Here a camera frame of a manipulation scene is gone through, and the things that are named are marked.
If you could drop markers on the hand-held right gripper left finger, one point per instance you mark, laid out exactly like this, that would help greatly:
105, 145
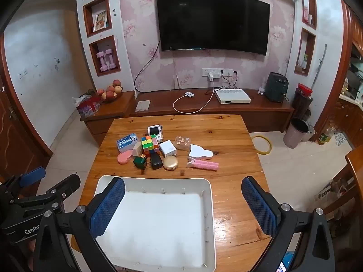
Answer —
107, 206

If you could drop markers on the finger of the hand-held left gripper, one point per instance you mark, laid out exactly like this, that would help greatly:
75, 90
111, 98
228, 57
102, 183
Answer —
66, 182
32, 174

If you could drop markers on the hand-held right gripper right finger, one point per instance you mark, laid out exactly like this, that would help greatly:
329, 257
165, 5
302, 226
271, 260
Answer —
258, 206

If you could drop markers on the pink kidney-shaped case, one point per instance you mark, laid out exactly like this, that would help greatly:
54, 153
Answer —
124, 158

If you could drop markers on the white plastic tray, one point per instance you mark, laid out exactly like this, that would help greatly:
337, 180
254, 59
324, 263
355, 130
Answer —
158, 218

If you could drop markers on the green box with gold base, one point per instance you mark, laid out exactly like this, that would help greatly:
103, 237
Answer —
139, 162

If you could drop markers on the beige charger block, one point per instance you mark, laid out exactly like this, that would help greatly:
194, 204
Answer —
137, 148

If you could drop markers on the black charger plug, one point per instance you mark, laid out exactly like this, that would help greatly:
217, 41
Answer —
155, 161

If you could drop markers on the blue card box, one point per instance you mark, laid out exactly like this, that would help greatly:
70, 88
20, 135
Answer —
126, 142

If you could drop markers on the colourful puzzle cube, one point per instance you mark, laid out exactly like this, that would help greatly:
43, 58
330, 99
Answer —
150, 145

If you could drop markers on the gold round compact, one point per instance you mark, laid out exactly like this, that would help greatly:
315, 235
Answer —
170, 163

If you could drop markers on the white charger plug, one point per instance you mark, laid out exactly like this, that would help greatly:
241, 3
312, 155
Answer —
167, 148

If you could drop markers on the white handheld game console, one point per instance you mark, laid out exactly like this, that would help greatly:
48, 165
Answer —
154, 131

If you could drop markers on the wooden door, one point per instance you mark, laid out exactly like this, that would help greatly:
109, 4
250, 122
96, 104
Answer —
17, 136

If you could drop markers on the red tissue pack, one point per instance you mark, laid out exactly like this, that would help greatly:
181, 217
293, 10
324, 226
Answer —
88, 106

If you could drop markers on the pink-grey trash bin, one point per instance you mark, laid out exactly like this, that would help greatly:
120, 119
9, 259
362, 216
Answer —
295, 136

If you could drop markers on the wooden side cabinet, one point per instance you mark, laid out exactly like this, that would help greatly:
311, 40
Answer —
113, 110

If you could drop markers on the small white bin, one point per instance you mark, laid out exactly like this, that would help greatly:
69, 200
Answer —
310, 133

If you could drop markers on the cooking oil bottle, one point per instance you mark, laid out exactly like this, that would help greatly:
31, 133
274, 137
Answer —
324, 137

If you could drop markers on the wooden television cabinet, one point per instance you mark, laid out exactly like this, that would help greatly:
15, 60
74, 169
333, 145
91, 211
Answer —
246, 110

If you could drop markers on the bowl of fruit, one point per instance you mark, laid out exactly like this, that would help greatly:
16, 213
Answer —
110, 92

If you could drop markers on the wooden chair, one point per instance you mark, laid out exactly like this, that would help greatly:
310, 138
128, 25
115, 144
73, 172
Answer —
354, 164

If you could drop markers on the grey flat pad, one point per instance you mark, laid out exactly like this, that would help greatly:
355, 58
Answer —
142, 105

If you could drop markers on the white set-top box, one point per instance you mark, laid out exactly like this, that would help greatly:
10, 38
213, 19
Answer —
232, 96

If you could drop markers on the dark jar with red lid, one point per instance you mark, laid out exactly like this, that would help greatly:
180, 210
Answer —
302, 99

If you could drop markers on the white charging puck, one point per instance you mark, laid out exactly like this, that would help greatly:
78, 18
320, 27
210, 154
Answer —
189, 94

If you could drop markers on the white plug adapter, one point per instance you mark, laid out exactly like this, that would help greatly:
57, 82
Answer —
211, 77

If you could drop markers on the curved sword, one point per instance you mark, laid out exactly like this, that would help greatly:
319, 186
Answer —
320, 65

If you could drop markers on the white light switch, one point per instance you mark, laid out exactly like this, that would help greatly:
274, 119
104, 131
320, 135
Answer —
23, 73

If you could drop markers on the white wall socket strip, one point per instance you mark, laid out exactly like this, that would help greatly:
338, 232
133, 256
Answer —
219, 72

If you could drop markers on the picture frame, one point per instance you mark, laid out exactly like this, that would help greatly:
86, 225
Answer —
100, 21

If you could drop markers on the black wall television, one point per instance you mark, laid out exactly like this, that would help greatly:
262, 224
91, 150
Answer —
212, 22

